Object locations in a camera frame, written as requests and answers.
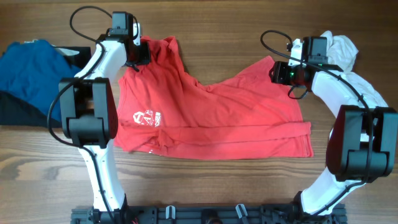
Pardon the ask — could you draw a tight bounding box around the red t-shirt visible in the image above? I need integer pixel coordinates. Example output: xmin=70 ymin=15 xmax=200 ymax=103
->
xmin=114 ymin=37 xmax=313 ymax=160

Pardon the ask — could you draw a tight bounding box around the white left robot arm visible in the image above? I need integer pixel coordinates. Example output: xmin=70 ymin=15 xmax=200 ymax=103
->
xmin=57 ymin=34 xmax=150 ymax=223

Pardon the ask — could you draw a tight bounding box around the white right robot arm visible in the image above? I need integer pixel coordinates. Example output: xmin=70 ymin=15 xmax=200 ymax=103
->
xmin=269 ymin=62 xmax=397 ymax=218

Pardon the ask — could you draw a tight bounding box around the white crumpled shirt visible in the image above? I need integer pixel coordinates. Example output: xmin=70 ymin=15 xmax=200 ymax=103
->
xmin=321 ymin=30 xmax=388 ymax=108

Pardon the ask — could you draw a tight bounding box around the white folded cloth under blue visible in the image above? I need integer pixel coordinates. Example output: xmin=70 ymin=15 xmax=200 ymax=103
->
xmin=24 ymin=39 xmax=80 ymax=57

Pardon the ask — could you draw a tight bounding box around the blue folded shirt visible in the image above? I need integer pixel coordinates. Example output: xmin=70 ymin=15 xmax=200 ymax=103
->
xmin=1 ymin=40 xmax=81 ymax=116

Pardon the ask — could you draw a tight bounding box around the black folded shirt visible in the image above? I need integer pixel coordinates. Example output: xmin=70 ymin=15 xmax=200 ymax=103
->
xmin=1 ymin=47 xmax=91 ymax=128

